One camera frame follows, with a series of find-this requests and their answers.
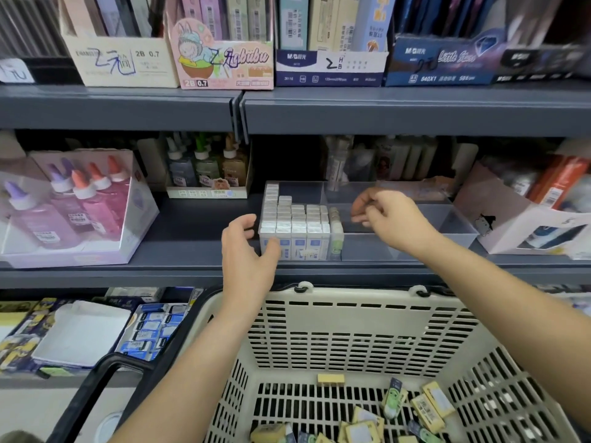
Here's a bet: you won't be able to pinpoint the person's left hand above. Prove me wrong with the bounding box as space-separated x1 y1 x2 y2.
221 214 283 315

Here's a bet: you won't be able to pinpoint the person's right hand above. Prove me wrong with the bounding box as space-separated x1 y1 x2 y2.
350 188 442 255

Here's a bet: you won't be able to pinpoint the person's left forearm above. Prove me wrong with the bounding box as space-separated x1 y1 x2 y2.
110 311 259 443

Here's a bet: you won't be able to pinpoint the person's right forearm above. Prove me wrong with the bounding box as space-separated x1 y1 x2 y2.
416 236 591 432

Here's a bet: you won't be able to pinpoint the green sleeve eraser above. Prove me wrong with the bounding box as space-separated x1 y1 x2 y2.
329 207 345 261

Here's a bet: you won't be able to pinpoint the block of white boxed erasers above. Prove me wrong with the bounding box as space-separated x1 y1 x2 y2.
259 182 331 262

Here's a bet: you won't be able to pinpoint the clear plastic organizer tray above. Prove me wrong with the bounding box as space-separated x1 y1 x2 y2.
258 181 479 263

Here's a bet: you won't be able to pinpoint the small white bottle display box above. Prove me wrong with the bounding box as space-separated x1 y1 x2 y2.
165 134 254 200

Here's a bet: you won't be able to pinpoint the brown liquid glue bottle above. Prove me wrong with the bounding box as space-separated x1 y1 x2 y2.
222 134 249 188

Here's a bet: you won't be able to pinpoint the green liquid glue bottle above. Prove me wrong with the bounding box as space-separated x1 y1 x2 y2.
193 135 221 188

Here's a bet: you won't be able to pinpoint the grey metal shelf rack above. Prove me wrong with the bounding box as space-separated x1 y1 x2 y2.
0 80 591 291

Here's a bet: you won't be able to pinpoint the cream plastic shopping basket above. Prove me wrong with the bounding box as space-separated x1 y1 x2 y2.
118 282 583 443

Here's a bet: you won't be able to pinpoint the blue liquid glue bottle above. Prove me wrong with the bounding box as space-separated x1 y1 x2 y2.
166 136 198 188

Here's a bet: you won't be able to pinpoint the pink glue bottle display box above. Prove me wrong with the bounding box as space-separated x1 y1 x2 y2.
0 149 160 269

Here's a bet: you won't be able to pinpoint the box of blue eraser packets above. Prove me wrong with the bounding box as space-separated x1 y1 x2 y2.
115 303 188 363

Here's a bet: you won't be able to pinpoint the white cat print display box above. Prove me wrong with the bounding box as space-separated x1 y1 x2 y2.
454 154 591 260

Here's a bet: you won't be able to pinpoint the white and blue display box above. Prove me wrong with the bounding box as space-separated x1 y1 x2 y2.
275 0 397 87

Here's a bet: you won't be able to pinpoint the orange cap glue bottle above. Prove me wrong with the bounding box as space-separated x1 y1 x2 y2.
70 170 122 241
107 155 132 213
87 162 130 226

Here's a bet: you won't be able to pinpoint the dark blue display box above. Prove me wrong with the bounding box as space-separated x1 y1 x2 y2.
385 0 509 87

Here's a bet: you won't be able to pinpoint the pile of loose small erasers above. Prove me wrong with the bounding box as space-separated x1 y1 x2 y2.
249 373 458 443

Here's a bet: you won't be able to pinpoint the pink cartoon display box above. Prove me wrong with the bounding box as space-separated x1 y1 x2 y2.
165 0 276 91

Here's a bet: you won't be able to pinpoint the red stationery packets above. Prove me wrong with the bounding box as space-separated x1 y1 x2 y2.
528 155 591 211

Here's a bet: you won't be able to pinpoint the white flat cardboard tray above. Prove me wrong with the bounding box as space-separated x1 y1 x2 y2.
31 300 133 369

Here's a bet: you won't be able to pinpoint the black display box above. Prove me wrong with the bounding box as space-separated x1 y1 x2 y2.
494 0 591 84

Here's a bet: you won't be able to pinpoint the white round disc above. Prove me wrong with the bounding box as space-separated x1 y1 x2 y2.
94 410 124 443

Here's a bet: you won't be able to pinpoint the beige pencil lead display box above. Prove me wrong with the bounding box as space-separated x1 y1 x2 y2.
59 0 180 88

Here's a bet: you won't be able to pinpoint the yellow cartoon stationery packs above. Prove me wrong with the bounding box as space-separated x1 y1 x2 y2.
0 297 58 373

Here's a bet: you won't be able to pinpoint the white handwritten label tag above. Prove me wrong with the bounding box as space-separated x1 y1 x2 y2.
0 58 36 84

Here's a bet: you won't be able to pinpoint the black box of dark pens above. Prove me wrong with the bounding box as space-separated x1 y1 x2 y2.
0 0 85 86

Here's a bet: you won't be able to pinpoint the black basket handle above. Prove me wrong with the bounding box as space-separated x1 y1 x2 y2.
46 286 222 443

